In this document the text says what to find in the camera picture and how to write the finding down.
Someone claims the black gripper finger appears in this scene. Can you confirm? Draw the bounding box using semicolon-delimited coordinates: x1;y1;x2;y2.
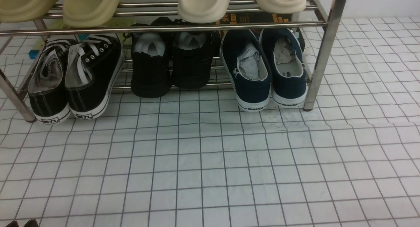
24;219;39;227

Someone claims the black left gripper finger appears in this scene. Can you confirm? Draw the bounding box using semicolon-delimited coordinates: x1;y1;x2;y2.
5;221;19;227

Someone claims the navy slip-on shoe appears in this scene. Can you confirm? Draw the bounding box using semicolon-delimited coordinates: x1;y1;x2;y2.
259;28;307;108
219;30;272;112

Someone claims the black mesh shoe left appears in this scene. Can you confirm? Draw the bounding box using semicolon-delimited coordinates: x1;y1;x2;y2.
126;32;173;98

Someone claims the black mesh shoe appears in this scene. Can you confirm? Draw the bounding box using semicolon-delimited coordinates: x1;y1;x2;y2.
126;32;173;98
171;31;220;89

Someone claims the yellow green packet behind rack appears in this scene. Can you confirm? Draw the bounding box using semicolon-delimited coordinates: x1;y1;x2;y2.
31;17;136;51

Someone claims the black mesh shoe right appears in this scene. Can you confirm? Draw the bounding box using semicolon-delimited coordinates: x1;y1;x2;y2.
171;31;220;89

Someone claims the stainless steel shoe rack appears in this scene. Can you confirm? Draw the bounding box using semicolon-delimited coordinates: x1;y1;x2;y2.
1;0;347;123

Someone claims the black lace-up sneaker far left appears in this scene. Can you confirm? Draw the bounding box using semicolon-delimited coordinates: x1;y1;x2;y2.
28;35;78;125

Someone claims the black lace-up sneaker with laces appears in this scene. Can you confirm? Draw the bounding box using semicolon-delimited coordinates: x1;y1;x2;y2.
65;33;125;120

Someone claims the beige slipper far left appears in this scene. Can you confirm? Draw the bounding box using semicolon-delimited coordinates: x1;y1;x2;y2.
0;0;58;23

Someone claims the beige slipper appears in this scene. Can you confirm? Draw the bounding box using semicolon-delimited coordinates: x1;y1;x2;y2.
0;0;58;23
63;0;121;28

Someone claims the cream slipper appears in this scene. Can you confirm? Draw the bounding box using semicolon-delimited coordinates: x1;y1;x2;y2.
256;0;306;13
178;0;230;24

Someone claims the black box with orange print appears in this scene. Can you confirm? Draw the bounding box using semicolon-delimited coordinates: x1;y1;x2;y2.
215;12;305;51

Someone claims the cream slipper far right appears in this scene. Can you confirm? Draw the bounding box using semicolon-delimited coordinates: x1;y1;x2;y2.
256;0;306;13

